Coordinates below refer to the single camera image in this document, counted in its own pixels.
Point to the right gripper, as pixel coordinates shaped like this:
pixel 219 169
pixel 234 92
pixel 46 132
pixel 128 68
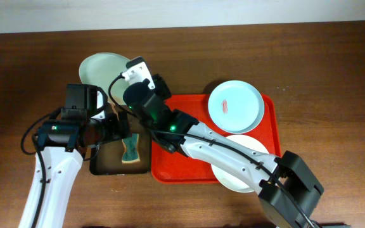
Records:
pixel 161 87

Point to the white plate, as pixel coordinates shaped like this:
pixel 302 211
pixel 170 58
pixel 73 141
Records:
pixel 228 180

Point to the mint green plate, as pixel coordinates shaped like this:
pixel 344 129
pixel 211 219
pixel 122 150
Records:
pixel 101 69

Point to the green and yellow sponge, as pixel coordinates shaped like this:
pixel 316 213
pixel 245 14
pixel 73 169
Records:
pixel 131 152

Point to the light blue plate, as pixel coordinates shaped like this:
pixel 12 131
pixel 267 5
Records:
pixel 236 107

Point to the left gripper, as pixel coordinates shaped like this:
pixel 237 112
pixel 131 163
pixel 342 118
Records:
pixel 123 125

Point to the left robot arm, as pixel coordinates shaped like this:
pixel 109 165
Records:
pixel 60 141

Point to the red plastic tray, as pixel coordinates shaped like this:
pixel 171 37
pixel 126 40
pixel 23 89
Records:
pixel 175 168

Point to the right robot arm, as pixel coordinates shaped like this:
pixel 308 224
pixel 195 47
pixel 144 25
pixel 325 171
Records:
pixel 286 187

